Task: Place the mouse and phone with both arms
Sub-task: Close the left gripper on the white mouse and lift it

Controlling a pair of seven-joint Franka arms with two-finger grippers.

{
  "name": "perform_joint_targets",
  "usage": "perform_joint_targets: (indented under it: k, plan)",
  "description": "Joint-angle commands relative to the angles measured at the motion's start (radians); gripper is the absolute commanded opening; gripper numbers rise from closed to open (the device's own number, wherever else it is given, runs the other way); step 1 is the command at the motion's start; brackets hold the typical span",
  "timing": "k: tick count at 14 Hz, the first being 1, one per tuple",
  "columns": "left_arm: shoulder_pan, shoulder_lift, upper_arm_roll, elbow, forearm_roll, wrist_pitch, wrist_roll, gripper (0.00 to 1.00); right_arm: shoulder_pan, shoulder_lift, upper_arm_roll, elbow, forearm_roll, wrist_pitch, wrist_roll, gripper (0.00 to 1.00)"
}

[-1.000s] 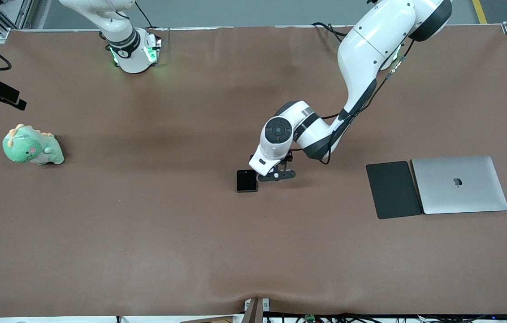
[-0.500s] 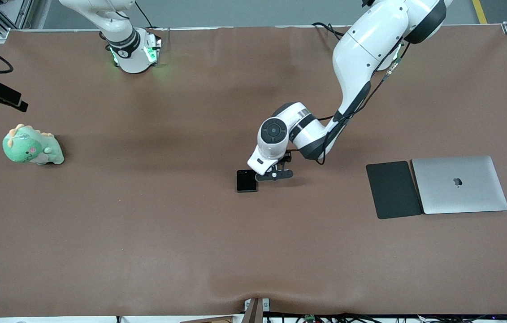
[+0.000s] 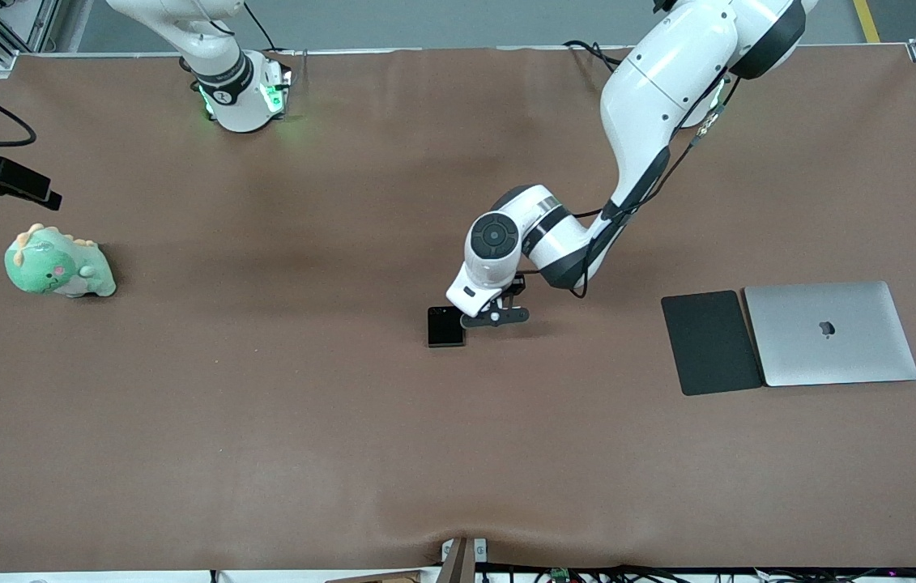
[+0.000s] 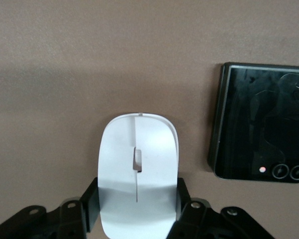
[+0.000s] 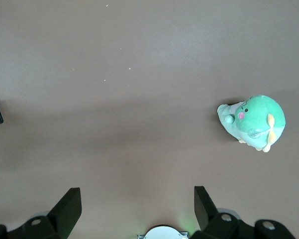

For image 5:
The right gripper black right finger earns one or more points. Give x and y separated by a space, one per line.
209 219

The green plush dinosaur toy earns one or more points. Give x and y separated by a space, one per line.
258 114

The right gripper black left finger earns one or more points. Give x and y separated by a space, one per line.
62 216

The brown table cover sheet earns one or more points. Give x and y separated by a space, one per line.
139 74

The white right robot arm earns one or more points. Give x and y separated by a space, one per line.
164 234

